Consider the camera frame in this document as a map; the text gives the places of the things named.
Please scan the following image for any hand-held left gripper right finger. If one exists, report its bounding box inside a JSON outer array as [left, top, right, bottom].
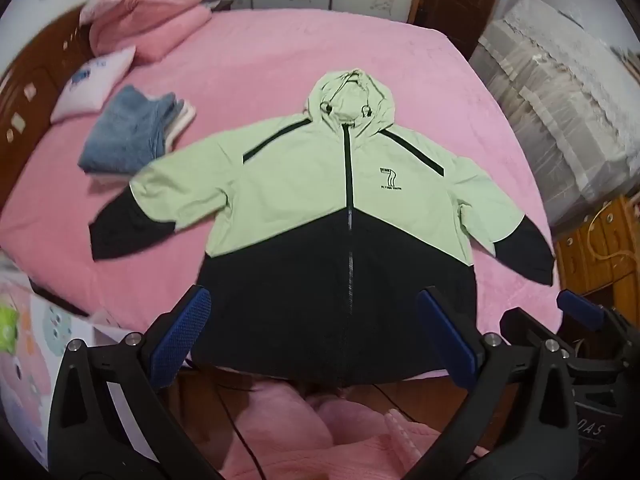
[[400, 287, 593, 480]]

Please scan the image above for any white folded cloth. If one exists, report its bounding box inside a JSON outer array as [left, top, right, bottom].
[[162, 100, 197, 153]]

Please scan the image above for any wooden cabinet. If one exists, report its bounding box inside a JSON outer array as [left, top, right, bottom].
[[552, 195, 640, 301]]

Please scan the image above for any wooden headboard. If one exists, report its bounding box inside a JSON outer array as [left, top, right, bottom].
[[0, 5, 96, 196]]

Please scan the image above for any person's pink clothing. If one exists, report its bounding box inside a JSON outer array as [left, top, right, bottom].
[[220, 380, 481, 480]]

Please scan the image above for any pink folded quilt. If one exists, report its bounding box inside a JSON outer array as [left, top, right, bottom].
[[89, 0, 213, 65]]

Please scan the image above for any cartoon printed sheet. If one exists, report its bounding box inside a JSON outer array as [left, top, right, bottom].
[[0, 255, 131, 461]]

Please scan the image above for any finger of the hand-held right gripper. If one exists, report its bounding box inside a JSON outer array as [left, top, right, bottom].
[[499, 307, 568, 356], [556, 289, 621, 332]]

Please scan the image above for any white printed pillow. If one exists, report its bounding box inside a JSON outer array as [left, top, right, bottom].
[[50, 45, 137, 123]]

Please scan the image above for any black cable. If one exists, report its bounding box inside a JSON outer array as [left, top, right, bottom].
[[187, 360, 266, 480]]

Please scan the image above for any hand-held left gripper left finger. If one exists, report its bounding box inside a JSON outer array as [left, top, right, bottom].
[[47, 284, 223, 480]]

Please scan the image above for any blue folded garment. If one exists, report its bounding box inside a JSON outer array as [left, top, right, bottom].
[[77, 85, 178, 176]]

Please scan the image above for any white lace covered furniture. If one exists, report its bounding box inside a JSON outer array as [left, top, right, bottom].
[[472, 0, 640, 226]]

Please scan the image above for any green and black hooded jacket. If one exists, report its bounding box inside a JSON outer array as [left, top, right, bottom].
[[89, 69, 556, 388]]

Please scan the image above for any pink bed blanket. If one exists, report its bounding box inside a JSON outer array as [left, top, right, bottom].
[[0, 7, 562, 376]]

